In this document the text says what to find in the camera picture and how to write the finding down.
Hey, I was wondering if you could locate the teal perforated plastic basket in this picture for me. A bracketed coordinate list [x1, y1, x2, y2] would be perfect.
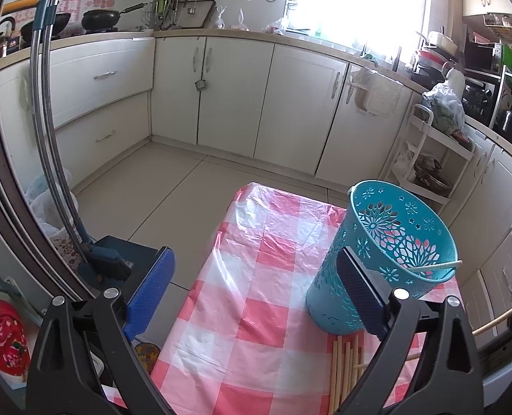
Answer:
[306, 180, 459, 335]

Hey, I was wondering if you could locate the black wok on stove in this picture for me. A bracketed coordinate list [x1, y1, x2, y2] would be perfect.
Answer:
[82, 3, 146, 32]

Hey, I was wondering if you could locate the green vegetables plastic bag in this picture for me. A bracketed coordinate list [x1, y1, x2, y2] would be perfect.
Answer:
[422, 83, 464, 136]

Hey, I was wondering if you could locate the white rolling storage cart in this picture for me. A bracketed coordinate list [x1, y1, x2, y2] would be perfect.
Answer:
[380, 104, 476, 214]

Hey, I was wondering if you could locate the wall utensil rack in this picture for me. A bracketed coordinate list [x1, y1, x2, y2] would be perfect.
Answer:
[145, 0, 216, 31]

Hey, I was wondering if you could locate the blue dustpan with long handle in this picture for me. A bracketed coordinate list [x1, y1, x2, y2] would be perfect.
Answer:
[29, 0, 156, 288]

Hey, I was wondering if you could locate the pink checkered plastic tablecloth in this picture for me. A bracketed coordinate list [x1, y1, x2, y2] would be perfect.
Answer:
[151, 184, 459, 414]

